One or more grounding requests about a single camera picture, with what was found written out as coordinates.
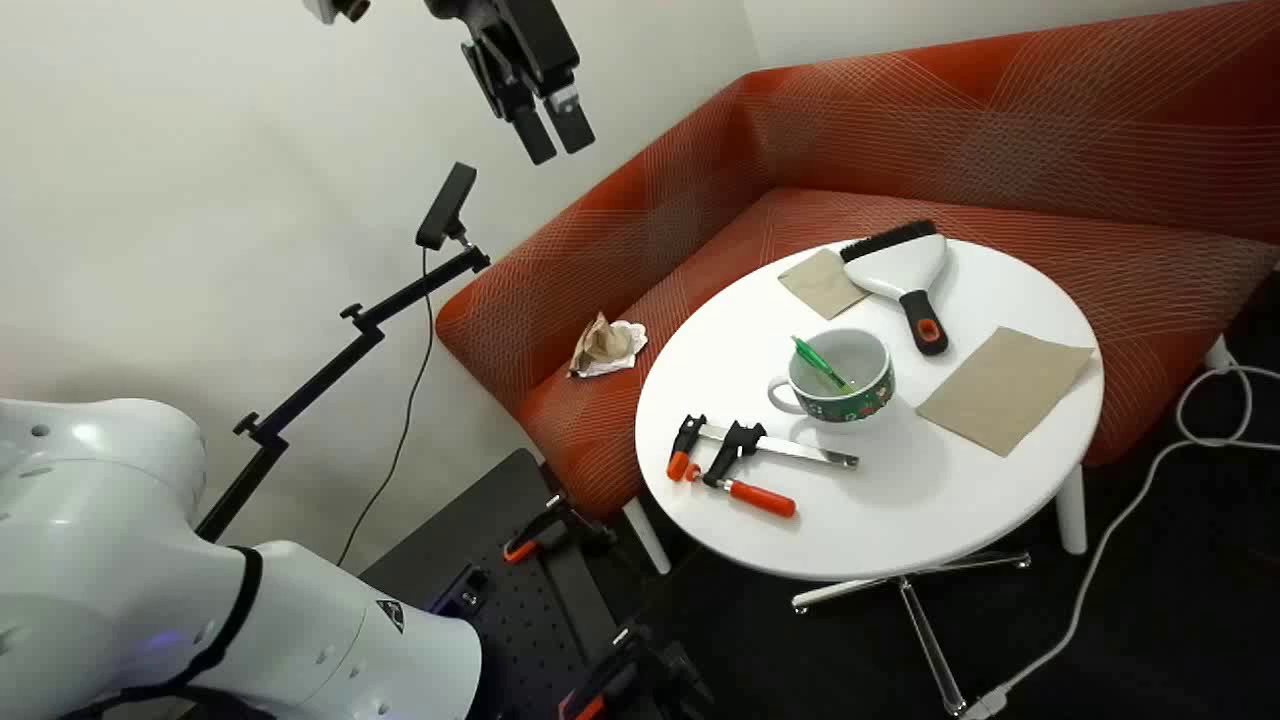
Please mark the white metal floor stand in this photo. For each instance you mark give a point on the white metal floor stand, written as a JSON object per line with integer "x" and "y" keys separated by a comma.
{"x": 843, "y": 589}

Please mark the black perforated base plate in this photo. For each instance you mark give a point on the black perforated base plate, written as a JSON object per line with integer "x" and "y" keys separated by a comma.
{"x": 535, "y": 627}

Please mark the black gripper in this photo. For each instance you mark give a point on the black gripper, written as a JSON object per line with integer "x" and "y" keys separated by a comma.
{"x": 515, "y": 41}

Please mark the brown cardboard sheet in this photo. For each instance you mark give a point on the brown cardboard sheet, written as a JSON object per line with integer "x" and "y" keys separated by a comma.
{"x": 1005, "y": 390}

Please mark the white table leg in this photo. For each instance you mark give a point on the white table leg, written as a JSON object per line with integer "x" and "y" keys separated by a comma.
{"x": 649, "y": 539}
{"x": 1074, "y": 512}

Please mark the green pen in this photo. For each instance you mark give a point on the green pen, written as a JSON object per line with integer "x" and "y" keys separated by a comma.
{"x": 816, "y": 361}

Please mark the black orange mounting clamp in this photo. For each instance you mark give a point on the black orange mounting clamp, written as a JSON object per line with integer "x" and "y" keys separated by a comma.
{"x": 602, "y": 680}
{"x": 535, "y": 535}

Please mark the black articulated camera stand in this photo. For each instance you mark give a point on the black articulated camera stand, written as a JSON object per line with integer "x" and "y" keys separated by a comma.
{"x": 314, "y": 387}

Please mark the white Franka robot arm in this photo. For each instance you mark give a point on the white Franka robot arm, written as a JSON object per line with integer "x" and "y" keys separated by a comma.
{"x": 106, "y": 535}

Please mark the black camera on stand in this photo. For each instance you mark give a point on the black camera on stand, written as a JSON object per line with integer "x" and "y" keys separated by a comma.
{"x": 444, "y": 204}

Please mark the red fabric sofa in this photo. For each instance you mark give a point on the red fabric sofa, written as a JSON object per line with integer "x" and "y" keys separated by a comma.
{"x": 1015, "y": 123}

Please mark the crumpled paper wad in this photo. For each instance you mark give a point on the crumpled paper wad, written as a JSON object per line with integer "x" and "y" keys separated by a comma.
{"x": 609, "y": 347}

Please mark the white mug with green band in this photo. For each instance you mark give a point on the white mug with green band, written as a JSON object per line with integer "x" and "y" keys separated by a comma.
{"x": 852, "y": 400}

